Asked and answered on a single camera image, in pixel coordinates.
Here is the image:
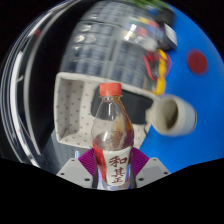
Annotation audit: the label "clear organizer box colourful parts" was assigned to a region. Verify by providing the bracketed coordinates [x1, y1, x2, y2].
[123, 16, 162, 51]

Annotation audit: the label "clear red-capped drink bottle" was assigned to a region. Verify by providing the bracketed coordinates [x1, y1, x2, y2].
[90, 82, 135, 191]

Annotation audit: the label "black box with white label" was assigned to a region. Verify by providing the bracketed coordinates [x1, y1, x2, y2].
[159, 19, 179, 51]

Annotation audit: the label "white pegboard tray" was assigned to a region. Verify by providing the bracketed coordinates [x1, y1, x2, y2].
[54, 72, 161, 150]

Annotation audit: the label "wide grey drawer cabinet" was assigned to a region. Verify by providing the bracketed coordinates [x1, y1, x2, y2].
[59, 29, 116, 79]

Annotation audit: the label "flat round red coaster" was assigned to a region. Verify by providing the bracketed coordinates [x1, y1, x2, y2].
[186, 48, 209, 76]

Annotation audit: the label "yellow multimeter with red leads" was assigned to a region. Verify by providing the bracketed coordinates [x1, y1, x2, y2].
[143, 48, 173, 96]

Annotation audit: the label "white grey cup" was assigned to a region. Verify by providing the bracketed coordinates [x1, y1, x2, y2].
[146, 94, 198, 138]

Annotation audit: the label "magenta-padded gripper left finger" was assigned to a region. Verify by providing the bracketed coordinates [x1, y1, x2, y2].
[55, 148, 98, 190]

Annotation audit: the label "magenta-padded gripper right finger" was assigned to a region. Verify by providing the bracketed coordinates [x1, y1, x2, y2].
[129, 147, 172, 188]

